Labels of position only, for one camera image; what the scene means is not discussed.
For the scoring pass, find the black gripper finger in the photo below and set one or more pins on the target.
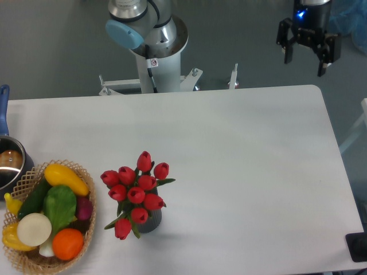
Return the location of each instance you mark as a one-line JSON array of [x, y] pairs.
[[283, 40], [329, 52]]

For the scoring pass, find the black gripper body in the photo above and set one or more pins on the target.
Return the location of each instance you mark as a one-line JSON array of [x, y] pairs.
[[309, 22]]

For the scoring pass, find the red tulip bouquet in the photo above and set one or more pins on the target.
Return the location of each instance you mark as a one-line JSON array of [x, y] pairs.
[[129, 187]]

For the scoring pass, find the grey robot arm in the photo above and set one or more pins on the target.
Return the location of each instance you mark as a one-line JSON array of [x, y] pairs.
[[148, 28]]

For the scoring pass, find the dark grey ribbed vase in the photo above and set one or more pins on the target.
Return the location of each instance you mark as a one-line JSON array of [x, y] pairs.
[[149, 219]]

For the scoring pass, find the blue plastic bag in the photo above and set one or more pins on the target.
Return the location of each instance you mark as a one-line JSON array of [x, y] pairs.
[[349, 18]]

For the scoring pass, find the black device at table edge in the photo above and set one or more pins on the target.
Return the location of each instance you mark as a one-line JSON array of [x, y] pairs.
[[357, 246]]

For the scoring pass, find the purple red onion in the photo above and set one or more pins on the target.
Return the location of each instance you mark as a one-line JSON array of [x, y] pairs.
[[84, 209]]

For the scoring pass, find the yellow squash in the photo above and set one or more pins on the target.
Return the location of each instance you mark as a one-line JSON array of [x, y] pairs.
[[57, 175]]

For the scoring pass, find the green leafy cabbage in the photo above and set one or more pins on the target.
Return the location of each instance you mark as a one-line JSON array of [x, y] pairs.
[[59, 207]]

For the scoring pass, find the green cucumber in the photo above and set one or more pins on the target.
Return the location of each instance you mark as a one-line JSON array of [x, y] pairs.
[[35, 200]]

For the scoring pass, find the orange fruit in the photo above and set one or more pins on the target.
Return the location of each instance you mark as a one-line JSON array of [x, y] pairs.
[[67, 244]]

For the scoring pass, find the woven wicker basket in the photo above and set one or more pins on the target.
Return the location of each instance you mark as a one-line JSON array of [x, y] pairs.
[[32, 262]]

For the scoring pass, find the yellow bell pepper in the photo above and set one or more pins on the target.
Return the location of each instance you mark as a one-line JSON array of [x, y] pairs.
[[10, 239]]

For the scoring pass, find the white frame at right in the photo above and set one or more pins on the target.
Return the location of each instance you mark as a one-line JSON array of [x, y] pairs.
[[355, 130]]

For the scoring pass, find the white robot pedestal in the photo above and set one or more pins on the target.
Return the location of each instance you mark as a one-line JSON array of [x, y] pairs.
[[156, 75]]

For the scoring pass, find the blue handled saucepan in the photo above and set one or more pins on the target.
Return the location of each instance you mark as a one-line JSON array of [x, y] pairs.
[[15, 161]]

